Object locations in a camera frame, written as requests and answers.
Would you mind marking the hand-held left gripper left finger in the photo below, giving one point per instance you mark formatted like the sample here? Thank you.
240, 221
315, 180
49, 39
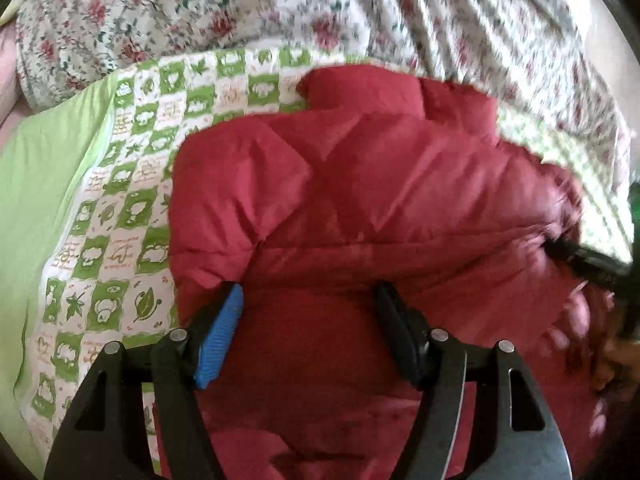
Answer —
220, 335

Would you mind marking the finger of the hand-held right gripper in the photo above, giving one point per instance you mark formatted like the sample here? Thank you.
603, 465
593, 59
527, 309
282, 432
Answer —
585, 259

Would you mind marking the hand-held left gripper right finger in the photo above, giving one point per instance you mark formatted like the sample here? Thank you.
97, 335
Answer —
400, 332

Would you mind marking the red quilted jacket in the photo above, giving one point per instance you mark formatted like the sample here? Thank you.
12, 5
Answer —
360, 240

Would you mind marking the person's right hand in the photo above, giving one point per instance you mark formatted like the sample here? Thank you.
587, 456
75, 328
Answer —
582, 317

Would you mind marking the green checkered blanket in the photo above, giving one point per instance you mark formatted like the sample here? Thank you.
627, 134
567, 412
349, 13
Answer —
100, 220

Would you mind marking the floral bed sheet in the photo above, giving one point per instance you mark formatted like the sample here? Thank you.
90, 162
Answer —
320, 15

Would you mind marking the pink blanket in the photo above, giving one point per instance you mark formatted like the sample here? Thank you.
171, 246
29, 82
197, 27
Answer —
7, 80

